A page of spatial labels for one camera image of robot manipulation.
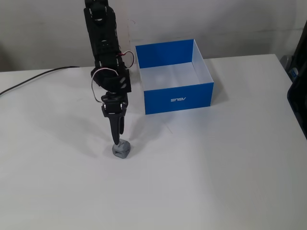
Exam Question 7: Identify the black power cable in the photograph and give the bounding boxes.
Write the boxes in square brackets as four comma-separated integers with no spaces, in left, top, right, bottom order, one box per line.
[0,66,83,97]

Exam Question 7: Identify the white and red servo wire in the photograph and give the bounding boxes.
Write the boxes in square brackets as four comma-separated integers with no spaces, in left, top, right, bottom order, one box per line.
[90,50,136,104]

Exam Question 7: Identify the black office chair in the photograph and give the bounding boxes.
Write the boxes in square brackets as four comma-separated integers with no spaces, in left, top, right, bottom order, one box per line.
[286,21,307,141]

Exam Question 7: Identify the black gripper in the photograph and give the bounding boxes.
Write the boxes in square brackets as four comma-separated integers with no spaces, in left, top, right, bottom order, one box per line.
[100,91,129,146]

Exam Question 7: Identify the gray 3D-printed block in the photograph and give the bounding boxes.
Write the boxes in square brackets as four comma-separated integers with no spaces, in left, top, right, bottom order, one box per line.
[111,138,131,160]

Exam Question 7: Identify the light gray rounded object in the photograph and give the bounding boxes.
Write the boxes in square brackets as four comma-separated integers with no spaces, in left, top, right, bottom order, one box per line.
[280,54,299,83]

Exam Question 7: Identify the blue and white cardboard box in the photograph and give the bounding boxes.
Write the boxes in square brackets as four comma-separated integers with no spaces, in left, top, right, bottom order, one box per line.
[134,39,214,115]

